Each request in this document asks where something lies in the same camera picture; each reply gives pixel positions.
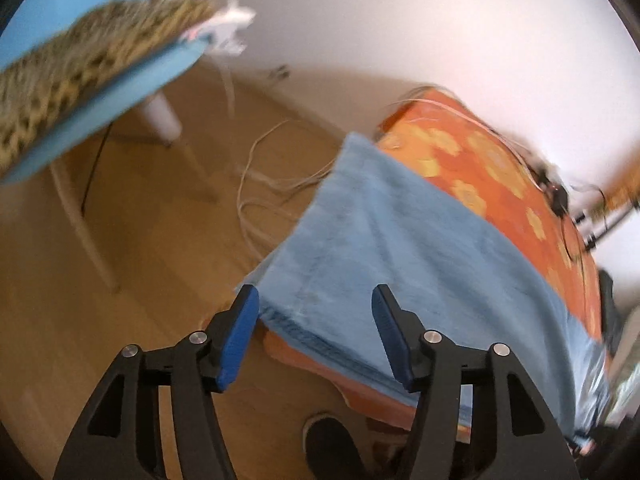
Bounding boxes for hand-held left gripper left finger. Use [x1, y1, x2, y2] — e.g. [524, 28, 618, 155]
[52, 284, 261, 480]

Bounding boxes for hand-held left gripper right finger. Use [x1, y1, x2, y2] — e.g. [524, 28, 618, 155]
[371, 284, 583, 480]

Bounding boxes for light blue denim pants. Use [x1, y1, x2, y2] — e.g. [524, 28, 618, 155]
[234, 131, 613, 448]

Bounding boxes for person's black slipper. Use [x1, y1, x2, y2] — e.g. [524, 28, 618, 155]
[302, 412, 373, 480]

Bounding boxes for orange floral bed cover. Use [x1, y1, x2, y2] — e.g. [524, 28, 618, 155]
[260, 87, 606, 443]

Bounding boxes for dark folded cloth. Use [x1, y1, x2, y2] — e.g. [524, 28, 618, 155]
[597, 270, 623, 356]

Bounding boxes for silver tripod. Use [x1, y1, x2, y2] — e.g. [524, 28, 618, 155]
[575, 195, 640, 253]

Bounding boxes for orange patterned scarf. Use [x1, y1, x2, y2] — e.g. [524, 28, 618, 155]
[595, 170, 640, 211]

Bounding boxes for white clip lamp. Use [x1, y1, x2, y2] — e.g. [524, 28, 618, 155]
[182, 0, 256, 58]

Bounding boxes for leopard print cushion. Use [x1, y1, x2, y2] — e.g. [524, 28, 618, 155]
[0, 0, 221, 171]

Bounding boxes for white power cable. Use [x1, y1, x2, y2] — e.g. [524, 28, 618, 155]
[235, 95, 543, 261]

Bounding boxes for thin black floor cable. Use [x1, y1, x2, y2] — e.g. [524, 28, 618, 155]
[80, 120, 115, 213]

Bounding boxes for white lamp cable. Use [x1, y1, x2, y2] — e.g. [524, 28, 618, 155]
[212, 52, 240, 118]

